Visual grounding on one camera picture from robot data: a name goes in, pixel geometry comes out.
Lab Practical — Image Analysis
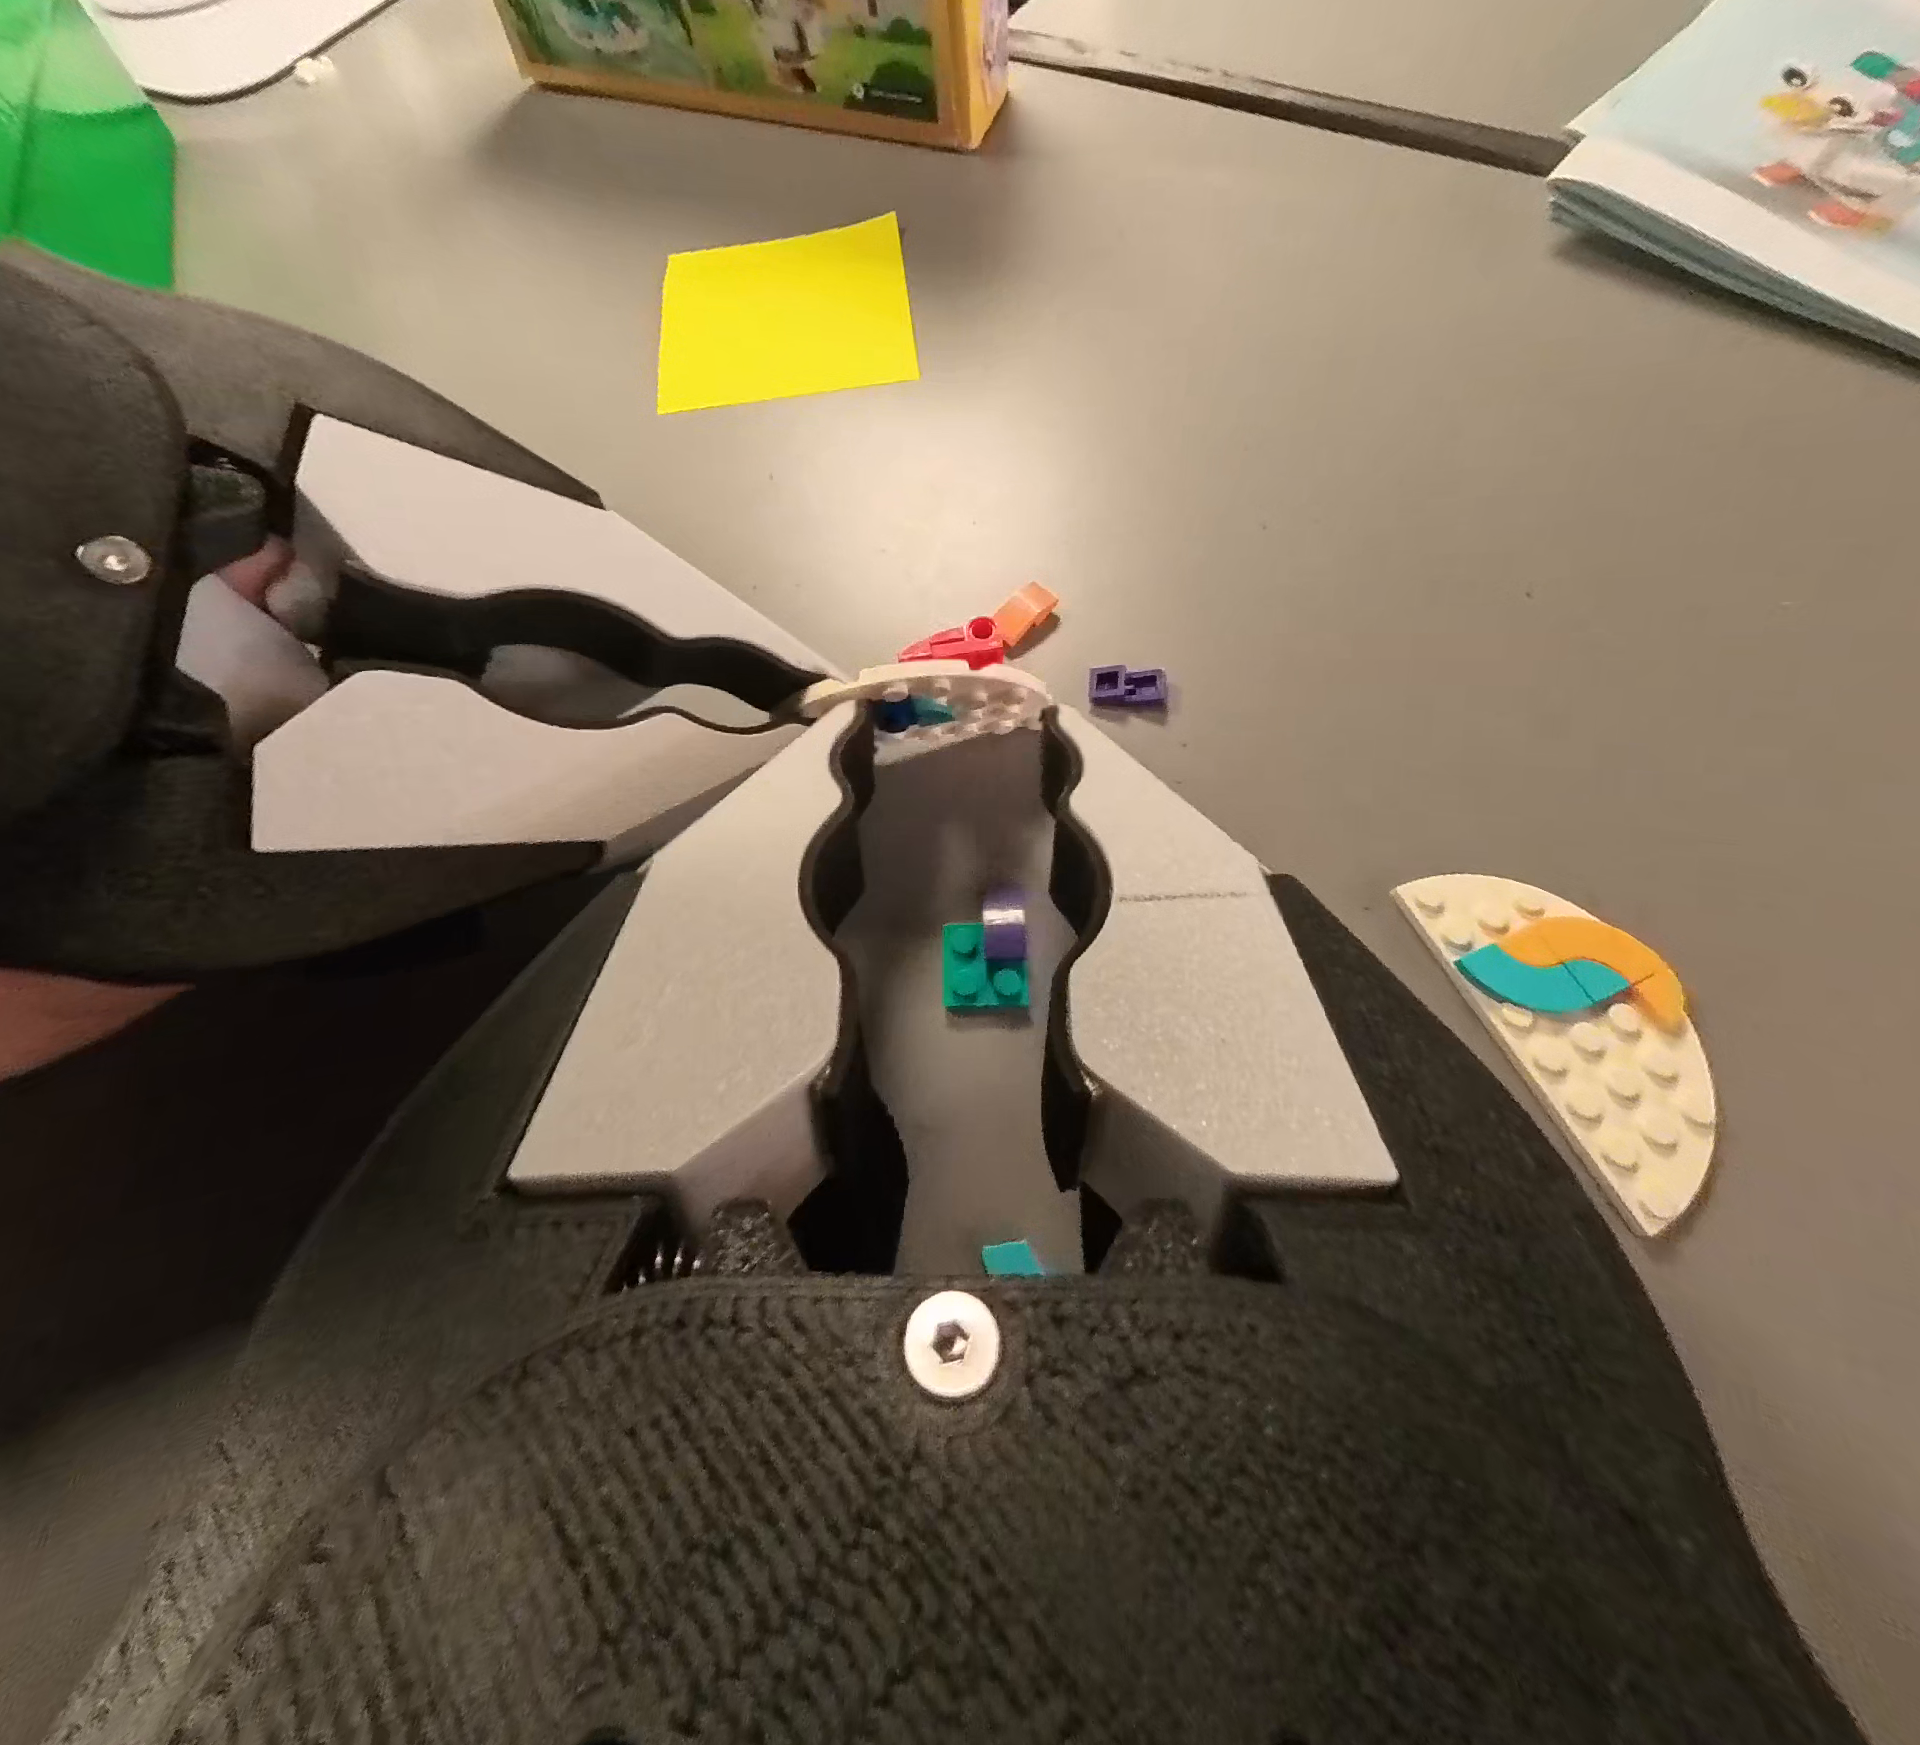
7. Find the green and purple brick cluster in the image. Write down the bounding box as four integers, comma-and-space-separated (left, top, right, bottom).
940, 885, 1035, 1022

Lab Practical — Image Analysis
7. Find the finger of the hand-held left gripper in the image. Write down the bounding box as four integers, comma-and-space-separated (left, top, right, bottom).
281, 407, 854, 734
248, 661, 825, 865

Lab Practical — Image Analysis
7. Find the yellow sticky note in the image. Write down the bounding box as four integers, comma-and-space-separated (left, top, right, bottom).
653, 210, 920, 419

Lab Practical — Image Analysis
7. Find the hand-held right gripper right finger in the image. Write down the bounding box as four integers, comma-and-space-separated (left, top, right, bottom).
1035, 708, 1404, 1277

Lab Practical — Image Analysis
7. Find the white and orange brick plate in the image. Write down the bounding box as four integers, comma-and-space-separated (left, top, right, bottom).
1389, 872, 1722, 1240

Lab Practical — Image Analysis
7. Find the green plastic bin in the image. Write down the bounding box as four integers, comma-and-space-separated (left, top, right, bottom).
0, 0, 179, 292

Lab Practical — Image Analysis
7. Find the person's left forearm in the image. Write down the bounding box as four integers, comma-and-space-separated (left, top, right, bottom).
0, 978, 175, 1079

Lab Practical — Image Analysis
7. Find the person's left hand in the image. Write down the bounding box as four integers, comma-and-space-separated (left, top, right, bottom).
216, 537, 335, 643

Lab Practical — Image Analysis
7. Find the instruction booklet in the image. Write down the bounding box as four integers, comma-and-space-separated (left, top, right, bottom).
1543, 0, 1920, 361

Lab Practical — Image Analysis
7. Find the colourful brick plate assembly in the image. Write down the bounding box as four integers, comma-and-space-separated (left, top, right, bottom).
797, 661, 1056, 768

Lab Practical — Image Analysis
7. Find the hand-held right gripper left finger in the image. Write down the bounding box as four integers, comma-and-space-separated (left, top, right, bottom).
507, 700, 903, 1274

